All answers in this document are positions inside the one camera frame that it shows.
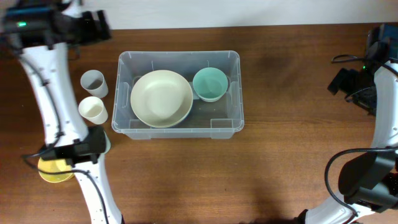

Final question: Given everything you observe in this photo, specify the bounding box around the grey cup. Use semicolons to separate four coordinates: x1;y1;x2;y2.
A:
80;70;108;98

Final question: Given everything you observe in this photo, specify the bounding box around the cream cup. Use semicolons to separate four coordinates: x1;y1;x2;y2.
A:
78;96;108;124

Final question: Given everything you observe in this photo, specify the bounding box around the beige plate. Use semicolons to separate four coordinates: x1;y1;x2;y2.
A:
134;102;193;128
130;70;193;128

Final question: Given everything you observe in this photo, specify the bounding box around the yellow bowl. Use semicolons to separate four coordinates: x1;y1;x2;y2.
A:
38;158;74;184

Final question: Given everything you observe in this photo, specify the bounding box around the green bowl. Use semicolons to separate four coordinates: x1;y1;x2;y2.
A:
192;67;228;93

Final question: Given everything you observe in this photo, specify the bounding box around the white bowl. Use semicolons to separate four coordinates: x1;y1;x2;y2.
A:
197;91;226;103

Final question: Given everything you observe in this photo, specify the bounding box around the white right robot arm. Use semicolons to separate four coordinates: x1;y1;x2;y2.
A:
294;24;397;224

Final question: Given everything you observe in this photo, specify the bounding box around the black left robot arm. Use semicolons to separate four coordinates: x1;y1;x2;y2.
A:
2;1;124;223

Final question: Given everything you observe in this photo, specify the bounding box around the clear plastic storage bin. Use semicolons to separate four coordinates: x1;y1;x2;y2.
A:
111;50;244;140

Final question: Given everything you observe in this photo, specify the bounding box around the green cup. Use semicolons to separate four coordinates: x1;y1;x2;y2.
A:
104;133;111;154

